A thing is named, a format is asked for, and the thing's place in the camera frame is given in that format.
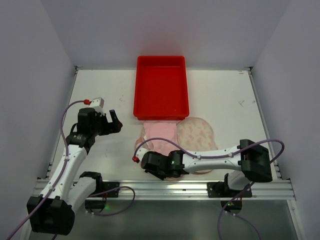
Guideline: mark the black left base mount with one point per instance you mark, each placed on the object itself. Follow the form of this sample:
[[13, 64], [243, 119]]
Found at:
[[99, 203]]

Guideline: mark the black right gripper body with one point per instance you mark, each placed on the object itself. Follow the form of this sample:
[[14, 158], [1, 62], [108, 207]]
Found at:
[[150, 169]]

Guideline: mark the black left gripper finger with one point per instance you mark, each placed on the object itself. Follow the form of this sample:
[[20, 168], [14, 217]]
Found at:
[[115, 125], [103, 119]]

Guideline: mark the pink tulip mesh laundry bag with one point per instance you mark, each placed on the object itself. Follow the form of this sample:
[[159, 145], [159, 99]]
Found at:
[[192, 134]]

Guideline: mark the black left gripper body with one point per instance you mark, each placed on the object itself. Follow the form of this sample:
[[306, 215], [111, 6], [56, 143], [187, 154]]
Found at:
[[104, 123]]

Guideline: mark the pink bra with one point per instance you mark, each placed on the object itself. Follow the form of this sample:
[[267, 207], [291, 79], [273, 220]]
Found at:
[[160, 136]]

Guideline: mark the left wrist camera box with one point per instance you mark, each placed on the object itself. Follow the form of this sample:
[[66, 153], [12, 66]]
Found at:
[[97, 104]]

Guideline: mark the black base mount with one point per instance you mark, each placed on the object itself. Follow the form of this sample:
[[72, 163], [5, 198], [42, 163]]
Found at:
[[221, 190], [99, 203]]

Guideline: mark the aluminium mounting rail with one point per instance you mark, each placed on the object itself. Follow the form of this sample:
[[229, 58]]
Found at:
[[197, 190]]

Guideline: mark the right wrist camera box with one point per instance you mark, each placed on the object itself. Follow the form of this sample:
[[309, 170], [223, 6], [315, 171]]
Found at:
[[138, 154]]

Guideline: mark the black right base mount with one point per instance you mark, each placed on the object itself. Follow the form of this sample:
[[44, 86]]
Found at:
[[221, 190]]

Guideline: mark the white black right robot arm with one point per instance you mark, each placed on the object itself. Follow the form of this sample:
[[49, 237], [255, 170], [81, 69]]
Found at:
[[248, 162]]

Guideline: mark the red plastic tray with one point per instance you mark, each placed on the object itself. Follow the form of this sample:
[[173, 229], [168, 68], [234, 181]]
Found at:
[[161, 89]]

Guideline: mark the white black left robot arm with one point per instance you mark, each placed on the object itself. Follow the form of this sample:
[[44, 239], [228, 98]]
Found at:
[[54, 210]]

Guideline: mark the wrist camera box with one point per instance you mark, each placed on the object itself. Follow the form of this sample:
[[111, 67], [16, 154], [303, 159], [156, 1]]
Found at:
[[138, 154], [97, 104]]

